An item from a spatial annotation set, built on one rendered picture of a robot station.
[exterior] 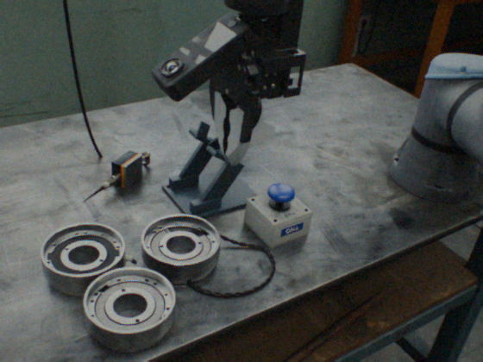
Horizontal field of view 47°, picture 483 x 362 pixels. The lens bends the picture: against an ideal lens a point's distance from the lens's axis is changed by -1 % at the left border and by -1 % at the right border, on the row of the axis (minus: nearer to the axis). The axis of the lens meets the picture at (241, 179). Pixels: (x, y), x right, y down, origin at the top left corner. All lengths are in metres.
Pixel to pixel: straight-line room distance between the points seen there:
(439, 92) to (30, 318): 0.67
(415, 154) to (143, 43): 1.68
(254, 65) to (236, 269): 0.29
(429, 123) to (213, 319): 0.49
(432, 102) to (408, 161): 0.11
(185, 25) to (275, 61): 1.93
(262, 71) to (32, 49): 1.76
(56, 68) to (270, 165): 1.51
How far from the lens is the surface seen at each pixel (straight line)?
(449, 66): 0.93
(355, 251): 0.84
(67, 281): 0.72
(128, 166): 0.90
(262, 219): 0.81
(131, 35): 2.45
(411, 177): 1.00
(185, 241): 0.78
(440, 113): 0.94
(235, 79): 0.63
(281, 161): 1.02
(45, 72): 2.37
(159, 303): 0.69
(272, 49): 0.65
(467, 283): 1.27
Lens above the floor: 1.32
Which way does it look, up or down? 33 degrees down
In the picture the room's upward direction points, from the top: 6 degrees clockwise
